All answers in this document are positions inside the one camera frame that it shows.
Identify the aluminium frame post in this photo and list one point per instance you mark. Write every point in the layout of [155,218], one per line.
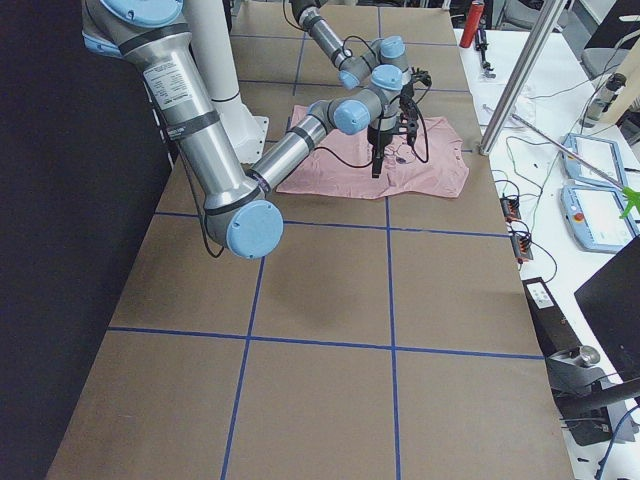
[536,40]

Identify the orange connector board far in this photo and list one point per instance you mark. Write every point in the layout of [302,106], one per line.
[510,208]

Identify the black box with label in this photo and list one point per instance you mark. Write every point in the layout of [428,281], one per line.
[555,335]

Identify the orange connector board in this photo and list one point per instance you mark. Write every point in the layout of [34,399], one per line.
[521,245]
[510,208]

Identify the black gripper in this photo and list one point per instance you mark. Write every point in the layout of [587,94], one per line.
[375,136]
[424,77]

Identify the red cylinder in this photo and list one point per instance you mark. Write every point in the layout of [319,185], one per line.
[473,17]

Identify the black tripod stick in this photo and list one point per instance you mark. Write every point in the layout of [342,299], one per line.
[481,46]

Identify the far blue teach pendant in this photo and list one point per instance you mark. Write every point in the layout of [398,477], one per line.
[601,153]

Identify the black monitor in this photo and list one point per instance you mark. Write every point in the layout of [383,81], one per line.
[609,302]

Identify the orange connector board near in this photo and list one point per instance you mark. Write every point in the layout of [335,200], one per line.
[521,245]

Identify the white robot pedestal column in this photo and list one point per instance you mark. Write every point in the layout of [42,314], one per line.
[214,59]

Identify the blue teach pendant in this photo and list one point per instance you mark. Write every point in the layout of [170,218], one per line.
[601,153]
[595,218]

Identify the black metal clamp stand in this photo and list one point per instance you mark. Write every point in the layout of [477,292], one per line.
[591,404]

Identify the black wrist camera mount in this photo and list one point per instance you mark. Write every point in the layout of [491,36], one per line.
[408,120]
[421,76]

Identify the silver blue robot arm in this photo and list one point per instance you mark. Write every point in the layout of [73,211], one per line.
[183,53]
[350,45]

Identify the near blue teach pendant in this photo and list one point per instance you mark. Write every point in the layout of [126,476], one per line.
[595,218]

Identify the pink Snoopy t-shirt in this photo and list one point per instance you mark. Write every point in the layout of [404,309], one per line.
[340,166]

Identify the clear water bottle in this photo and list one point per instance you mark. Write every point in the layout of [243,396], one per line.
[603,98]

